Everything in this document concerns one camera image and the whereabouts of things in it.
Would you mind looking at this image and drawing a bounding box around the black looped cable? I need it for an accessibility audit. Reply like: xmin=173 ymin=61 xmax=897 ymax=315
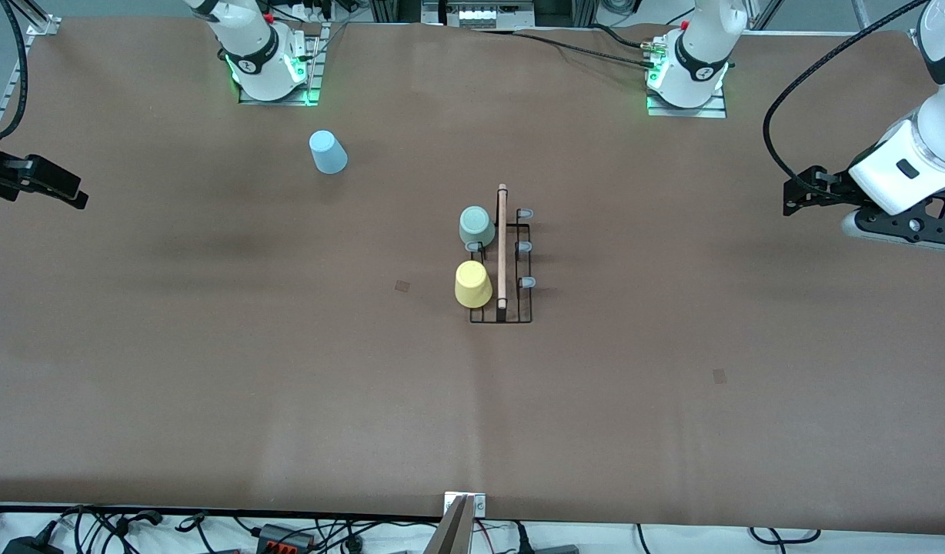
xmin=748 ymin=526 xmax=821 ymax=544

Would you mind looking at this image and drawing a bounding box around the thin black table cable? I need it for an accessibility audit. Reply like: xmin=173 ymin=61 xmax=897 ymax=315
xmin=472 ymin=28 xmax=662 ymax=72

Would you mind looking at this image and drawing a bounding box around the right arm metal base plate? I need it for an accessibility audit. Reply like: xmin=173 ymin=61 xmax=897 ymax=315
xmin=238 ymin=22 xmax=325 ymax=107

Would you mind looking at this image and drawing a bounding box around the black wire cup holder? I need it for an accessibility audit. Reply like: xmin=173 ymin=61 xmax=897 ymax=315
xmin=465 ymin=183 xmax=536 ymax=325

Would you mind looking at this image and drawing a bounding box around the black power adapter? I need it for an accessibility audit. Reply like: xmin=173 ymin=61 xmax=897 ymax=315
xmin=2 ymin=535 xmax=65 ymax=554

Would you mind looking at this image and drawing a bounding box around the light blue plastic cup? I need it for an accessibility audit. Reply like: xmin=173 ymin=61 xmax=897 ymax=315
xmin=309 ymin=130 xmax=349 ymax=175

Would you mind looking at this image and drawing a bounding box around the black tangled cable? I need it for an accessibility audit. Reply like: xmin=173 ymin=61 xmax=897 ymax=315
xmin=0 ymin=504 xmax=212 ymax=554

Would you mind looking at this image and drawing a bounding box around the aluminium camera pole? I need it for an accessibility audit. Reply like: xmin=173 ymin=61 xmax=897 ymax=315
xmin=422 ymin=495 xmax=478 ymax=554

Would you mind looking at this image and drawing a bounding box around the pale green plastic cup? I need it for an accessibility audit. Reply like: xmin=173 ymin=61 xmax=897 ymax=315
xmin=459 ymin=205 xmax=496 ymax=249

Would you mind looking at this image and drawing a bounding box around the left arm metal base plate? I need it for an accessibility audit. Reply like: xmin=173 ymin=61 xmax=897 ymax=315
xmin=646 ymin=86 xmax=728 ymax=119

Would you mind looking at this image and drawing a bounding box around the black orange connector box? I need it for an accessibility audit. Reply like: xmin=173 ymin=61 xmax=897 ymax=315
xmin=255 ymin=523 xmax=317 ymax=552

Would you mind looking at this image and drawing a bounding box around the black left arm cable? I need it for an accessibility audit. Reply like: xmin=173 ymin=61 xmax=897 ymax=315
xmin=763 ymin=0 xmax=928 ymax=205

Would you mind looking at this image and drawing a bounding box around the small metal clamp bracket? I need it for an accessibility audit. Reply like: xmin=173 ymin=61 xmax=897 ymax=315
xmin=444 ymin=492 xmax=488 ymax=518

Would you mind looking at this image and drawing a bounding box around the yellow plastic cup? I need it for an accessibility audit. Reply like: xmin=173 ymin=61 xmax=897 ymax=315
xmin=454 ymin=260 xmax=494 ymax=309

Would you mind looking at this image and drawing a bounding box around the white power strip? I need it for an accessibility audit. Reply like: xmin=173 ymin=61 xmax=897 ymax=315
xmin=420 ymin=0 xmax=536 ymax=32

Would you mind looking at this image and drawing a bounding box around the brown table mat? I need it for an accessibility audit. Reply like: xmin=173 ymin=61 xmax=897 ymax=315
xmin=0 ymin=17 xmax=945 ymax=536

